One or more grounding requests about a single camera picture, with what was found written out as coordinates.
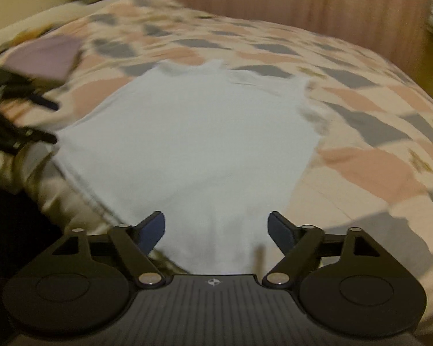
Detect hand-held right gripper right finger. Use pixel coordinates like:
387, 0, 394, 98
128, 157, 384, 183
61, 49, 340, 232
262, 211, 382, 290

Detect white tank top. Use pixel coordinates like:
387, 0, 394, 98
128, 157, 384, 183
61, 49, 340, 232
52, 59, 327, 276

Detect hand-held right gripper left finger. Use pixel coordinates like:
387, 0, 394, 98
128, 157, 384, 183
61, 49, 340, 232
52, 211, 167, 290

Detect patterned pink grey blanket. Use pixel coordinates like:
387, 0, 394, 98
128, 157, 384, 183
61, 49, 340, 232
0, 0, 433, 336

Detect cream pillow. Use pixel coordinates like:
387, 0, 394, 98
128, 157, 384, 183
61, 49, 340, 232
0, 1, 91, 66

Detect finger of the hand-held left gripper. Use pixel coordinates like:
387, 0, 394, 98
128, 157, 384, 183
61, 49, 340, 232
0, 112, 59, 148
7, 86, 61, 112

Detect purple cloth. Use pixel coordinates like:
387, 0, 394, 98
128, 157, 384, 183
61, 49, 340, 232
3, 35, 84, 83

